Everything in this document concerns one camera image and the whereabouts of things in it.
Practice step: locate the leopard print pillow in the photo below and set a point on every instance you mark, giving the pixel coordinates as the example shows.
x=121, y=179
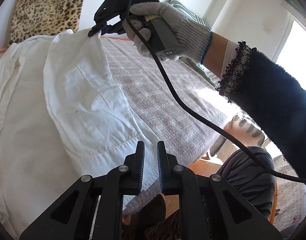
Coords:
x=43, y=17

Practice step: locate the green striped white pillow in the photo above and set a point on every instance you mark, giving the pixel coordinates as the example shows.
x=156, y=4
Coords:
x=212, y=65

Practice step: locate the patterned floor rug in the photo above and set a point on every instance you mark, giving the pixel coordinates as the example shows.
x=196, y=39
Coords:
x=291, y=204

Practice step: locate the grey knit gloved right hand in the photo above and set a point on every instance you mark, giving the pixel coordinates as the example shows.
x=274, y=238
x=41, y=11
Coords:
x=193, y=37

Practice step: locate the black sleeved right forearm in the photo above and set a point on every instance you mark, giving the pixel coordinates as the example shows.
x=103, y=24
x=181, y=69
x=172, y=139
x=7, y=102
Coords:
x=264, y=90

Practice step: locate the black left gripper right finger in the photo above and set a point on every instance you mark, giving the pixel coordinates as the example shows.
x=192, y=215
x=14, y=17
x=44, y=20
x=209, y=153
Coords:
x=132, y=180

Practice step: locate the white shirt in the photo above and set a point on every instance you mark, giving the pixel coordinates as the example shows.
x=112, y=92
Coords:
x=62, y=115

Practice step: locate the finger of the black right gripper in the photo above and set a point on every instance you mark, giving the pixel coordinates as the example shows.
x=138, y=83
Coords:
x=169, y=181

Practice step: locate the beige plaid bed blanket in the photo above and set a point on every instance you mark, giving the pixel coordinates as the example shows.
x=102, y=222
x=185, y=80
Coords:
x=148, y=96

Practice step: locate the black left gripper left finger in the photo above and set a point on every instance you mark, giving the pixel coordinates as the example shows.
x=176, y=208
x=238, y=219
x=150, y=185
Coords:
x=98, y=28

